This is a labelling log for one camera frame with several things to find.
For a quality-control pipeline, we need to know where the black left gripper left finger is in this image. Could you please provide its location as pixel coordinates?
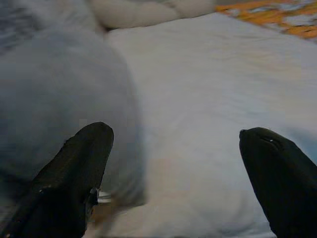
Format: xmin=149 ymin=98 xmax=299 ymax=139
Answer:
xmin=0 ymin=121 xmax=115 ymax=238

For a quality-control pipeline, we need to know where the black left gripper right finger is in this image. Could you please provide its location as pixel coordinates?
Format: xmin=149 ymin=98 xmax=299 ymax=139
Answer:
xmin=239 ymin=126 xmax=317 ymax=238

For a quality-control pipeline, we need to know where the grey pillow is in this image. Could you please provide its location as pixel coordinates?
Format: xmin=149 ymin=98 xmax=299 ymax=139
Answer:
xmin=0 ymin=28 xmax=149 ymax=208

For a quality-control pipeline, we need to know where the white quilted mattress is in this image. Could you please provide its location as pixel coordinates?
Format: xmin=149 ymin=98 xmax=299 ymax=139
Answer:
xmin=85 ymin=12 xmax=317 ymax=238

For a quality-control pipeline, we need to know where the yellow duck print blanket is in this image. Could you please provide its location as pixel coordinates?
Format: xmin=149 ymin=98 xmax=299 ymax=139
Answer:
xmin=214 ymin=0 xmax=317 ymax=40

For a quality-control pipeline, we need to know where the grey printed bed bumper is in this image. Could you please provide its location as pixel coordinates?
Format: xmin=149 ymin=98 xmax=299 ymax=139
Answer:
xmin=0 ymin=0 xmax=96 ymax=54

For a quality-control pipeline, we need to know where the beige knotted bolster cushion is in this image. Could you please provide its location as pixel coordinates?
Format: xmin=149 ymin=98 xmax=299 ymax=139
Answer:
xmin=89 ymin=0 xmax=216 ymax=28

